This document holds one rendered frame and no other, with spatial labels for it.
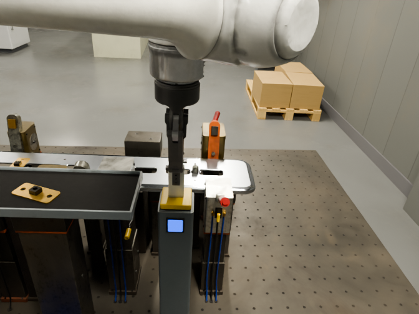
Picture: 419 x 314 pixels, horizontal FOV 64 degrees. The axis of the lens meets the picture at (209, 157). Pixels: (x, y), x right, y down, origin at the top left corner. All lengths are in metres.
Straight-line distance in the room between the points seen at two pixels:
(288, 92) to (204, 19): 3.72
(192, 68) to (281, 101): 3.57
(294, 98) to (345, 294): 3.13
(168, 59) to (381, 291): 1.00
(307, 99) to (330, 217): 2.79
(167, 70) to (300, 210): 1.05
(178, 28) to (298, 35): 0.12
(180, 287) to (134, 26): 0.60
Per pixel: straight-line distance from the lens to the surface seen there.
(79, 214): 0.65
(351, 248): 1.35
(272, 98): 4.03
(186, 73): 0.52
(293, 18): 0.34
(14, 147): 1.28
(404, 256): 2.59
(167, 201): 0.66
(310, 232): 1.36
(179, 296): 0.83
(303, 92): 4.09
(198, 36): 0.35
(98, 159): 1.13
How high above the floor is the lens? 1.56
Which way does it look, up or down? 30 degrees down
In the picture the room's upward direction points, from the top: 4 degrees clockwise
